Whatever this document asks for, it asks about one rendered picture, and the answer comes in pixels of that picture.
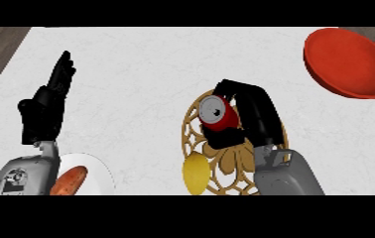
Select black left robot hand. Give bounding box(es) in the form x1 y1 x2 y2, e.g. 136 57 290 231
16 50 78 146

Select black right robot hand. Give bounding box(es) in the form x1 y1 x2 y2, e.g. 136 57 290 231
201 78 287 151

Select red can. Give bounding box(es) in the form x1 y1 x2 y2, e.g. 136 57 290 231
197 94 242 133

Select gold lattice placemat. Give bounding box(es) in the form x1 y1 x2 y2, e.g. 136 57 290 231
180 88 290 196

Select red bowl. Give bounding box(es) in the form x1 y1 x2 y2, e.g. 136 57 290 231
303 27 375 100

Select white plate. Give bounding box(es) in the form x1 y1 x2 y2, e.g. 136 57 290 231
58 153 117 196

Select yellow lemon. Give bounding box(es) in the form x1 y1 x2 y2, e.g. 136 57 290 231
182 151 213 195

